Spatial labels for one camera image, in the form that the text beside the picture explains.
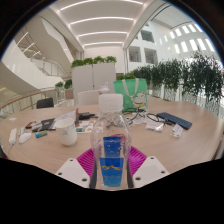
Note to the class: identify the green cat-print tote bag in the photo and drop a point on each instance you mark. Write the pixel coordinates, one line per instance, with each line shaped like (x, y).
(130, 95)

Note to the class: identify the white chair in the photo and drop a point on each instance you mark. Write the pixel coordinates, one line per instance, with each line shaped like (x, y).
(87, 97)

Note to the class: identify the black rectangular box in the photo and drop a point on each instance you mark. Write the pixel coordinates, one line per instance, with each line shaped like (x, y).
(86, 115)

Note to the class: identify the white ceramic mug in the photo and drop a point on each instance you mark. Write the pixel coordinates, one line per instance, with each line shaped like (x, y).
(66, 131)

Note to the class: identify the low planter with green plants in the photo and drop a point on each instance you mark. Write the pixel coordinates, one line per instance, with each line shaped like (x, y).
(126, 76)

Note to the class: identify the red and black phone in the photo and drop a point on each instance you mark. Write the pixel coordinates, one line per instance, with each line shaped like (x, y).
(30, 124)

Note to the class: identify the white power strip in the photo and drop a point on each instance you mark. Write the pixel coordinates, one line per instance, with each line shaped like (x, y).
(12, 136)

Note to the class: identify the small white paper note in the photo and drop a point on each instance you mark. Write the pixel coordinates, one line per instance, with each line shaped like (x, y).
(12, 119)

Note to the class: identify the glass railing with wooden handrail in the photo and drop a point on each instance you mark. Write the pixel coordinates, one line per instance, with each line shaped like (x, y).
(23, 101)

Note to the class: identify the small white plastic packet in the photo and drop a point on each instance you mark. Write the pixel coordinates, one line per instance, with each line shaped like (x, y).
(176, 130)

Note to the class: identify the small white label card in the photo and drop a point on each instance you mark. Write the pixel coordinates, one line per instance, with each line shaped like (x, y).
(36, 127)

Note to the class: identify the black tablet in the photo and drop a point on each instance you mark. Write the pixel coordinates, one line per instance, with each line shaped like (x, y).
(47, 124)

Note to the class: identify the brown planter with plant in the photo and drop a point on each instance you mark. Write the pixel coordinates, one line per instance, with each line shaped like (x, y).
(68, 90)

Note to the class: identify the colourful sticker sheet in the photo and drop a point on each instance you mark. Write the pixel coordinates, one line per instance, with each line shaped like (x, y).
(85, 126)

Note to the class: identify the ceiling light strips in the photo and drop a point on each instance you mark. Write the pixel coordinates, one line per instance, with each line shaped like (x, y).
(103, 20)

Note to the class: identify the black office chair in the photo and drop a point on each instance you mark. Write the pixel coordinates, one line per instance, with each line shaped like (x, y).
(45, 102)

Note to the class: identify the white cabinet topped with plants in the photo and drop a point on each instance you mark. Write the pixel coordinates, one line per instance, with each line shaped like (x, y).
(93, 76)

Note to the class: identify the white printed card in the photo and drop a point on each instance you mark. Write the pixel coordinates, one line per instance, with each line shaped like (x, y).
(154, 125)

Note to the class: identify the row of green hedge plants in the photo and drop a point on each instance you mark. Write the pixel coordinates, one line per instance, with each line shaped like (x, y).
(193, 76)

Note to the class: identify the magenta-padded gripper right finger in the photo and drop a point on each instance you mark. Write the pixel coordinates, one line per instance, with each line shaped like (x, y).
(150, 170)

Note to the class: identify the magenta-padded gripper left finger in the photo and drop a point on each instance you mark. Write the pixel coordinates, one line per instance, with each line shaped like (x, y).
(71, 171)

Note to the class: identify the small teal box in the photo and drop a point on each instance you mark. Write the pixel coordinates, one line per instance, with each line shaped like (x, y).
(41, 134)

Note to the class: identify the white computer mouse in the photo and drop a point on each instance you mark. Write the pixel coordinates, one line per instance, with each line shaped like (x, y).
(24, 137)

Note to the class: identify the clear blue-label water bottle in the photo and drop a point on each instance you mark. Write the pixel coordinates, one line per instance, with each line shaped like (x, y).
(111, 140)

